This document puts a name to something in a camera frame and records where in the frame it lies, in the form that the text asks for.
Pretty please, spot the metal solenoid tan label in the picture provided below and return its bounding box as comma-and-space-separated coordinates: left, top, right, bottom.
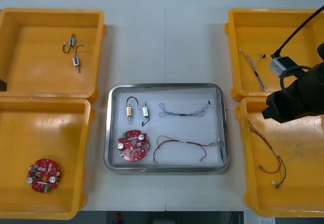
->
125, 96, 139, 125

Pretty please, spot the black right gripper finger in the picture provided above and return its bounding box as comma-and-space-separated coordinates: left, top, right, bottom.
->
266, 91, 282, 106
261, 104, 280, 120

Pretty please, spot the metal solenoid white label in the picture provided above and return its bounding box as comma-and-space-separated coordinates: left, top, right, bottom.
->
141, 100, 150, 128

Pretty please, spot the round red circuit board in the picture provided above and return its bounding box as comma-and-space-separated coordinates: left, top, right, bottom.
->
26, 158, 63, 194
117, 129, 151, 163

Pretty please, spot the blue-white twisted wire harness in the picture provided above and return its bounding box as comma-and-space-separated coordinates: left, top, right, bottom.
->
158, 100, 211, 118
238, 48, 267, 92

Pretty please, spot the metal solenoid blue label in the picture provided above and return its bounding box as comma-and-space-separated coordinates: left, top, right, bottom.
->
62, 33, 76, 54
72, 45, 86, 74

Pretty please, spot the yellow-orange plastic bin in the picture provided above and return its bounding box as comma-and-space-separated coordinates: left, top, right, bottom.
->
235, 96, 324, 218
0, 96, 96, 221
0, 7, 107, 103
224, 7, 324, 102

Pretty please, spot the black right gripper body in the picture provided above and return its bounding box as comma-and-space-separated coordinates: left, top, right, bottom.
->
277, 63, 324, 124

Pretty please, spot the steel tray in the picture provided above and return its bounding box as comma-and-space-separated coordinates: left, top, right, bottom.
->
103, 83, 230, 173

